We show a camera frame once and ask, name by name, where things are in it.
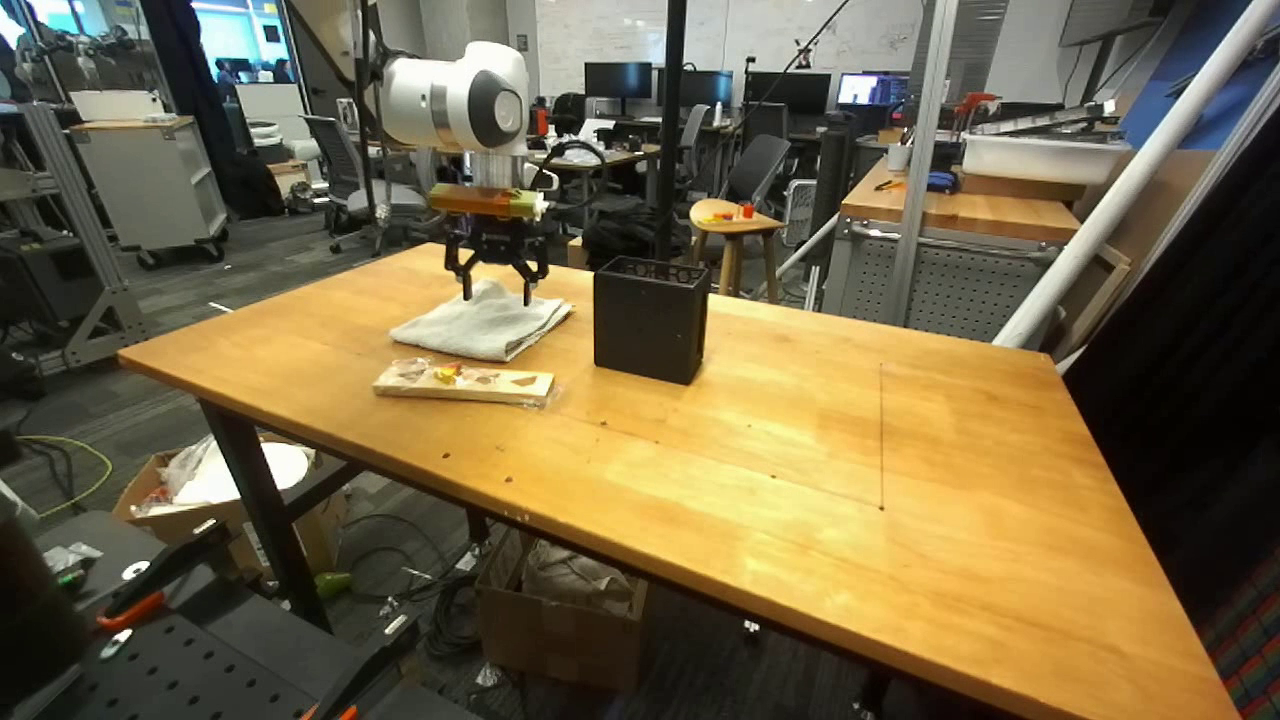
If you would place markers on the grey metal shelf frame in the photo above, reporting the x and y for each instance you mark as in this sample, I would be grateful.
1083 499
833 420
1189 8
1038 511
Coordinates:
64 240

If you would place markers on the grey metal post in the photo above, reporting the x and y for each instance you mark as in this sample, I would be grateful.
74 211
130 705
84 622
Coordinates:
920 162

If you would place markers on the lit computer monitor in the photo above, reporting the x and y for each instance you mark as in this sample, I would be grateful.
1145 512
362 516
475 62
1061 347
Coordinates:
874 88

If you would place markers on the white wheeled cabinet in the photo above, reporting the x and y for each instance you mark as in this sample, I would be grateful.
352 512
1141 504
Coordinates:
144 187

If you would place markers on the multicolour striped curtain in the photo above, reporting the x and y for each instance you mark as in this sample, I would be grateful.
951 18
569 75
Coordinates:
1255 655

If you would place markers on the thick white slanted pole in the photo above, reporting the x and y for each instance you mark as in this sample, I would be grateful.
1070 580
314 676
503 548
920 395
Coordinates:
1135 172

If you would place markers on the long office desk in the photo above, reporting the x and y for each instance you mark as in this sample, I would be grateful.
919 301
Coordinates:
626 157

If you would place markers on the black office chair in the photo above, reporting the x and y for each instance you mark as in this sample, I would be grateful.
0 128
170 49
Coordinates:
757 165

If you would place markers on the orange toy pieces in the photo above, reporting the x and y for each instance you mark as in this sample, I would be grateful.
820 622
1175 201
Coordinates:
730 211

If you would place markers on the wooden top workbench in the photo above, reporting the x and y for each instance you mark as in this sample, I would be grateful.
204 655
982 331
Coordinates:
962 211

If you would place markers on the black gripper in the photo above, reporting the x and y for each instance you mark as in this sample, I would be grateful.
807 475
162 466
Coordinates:
497 240

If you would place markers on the grey office chair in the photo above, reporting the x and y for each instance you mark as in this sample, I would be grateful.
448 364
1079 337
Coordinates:
402 201

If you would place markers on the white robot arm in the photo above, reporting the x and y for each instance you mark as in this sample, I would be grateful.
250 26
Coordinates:
455 103

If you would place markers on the black perforated box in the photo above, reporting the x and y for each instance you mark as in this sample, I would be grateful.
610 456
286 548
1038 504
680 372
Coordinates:
649 332

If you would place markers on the white plastic bin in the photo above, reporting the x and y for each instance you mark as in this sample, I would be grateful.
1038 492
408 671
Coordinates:
1043 157

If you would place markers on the brown cardboard box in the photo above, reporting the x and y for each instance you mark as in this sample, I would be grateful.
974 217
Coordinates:
563 624

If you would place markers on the black perforated platform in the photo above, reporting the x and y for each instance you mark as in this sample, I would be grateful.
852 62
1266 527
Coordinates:
200 665

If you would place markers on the black computer monitor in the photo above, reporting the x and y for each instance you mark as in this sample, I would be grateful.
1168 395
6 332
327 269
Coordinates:
786 92
618 83

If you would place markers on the black table leg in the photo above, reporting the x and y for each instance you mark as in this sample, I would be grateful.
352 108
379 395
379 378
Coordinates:
263 504

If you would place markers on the white terry towel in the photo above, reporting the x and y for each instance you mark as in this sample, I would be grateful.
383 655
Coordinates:
483 325

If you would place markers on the yellow wrist camera bar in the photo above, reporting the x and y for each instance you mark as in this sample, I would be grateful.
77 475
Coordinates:
486 201

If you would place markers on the wooden shape puzzle board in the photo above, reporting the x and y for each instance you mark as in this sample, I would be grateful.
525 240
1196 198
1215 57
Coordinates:
467 383

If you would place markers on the cardboard box with white bag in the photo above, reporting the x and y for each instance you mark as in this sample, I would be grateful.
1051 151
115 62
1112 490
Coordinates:
173 512

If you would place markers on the round wooden stool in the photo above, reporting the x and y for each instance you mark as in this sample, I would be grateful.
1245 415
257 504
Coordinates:
725 217

